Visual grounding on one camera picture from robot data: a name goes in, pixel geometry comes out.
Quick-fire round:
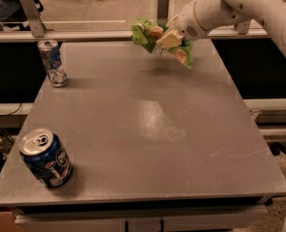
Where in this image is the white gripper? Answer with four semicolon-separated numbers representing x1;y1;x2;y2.
156;0;208;48

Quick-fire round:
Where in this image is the green rice chip bag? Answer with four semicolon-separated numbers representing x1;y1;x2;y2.
131;18;193;69

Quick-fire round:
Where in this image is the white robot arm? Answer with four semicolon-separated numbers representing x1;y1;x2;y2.
157;0;286;58

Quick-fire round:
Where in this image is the silver red bull can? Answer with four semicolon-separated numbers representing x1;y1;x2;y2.
38;40;68;88

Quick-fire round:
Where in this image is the blue pepsi can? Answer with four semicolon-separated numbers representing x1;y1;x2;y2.
19;129;72;189

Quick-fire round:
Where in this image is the white cabinet under table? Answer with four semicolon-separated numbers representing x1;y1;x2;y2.
14;205;267;232

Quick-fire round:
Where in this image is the middle metal bracket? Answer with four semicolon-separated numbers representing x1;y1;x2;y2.
157;0;169;24

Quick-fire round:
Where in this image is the metal bracket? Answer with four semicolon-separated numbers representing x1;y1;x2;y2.
19;0;46;38
157;0;169;24
234;20;251;35

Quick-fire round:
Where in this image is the metal rail behind table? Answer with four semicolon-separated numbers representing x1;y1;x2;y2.
0;28;268;43

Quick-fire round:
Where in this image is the right metal bracket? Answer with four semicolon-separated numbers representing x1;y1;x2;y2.
234;20;251;35

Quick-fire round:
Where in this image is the left metal bracket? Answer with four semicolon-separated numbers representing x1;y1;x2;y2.
19;0;46;38

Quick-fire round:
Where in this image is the black cable on left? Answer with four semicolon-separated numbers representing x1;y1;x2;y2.
0;102;23;118

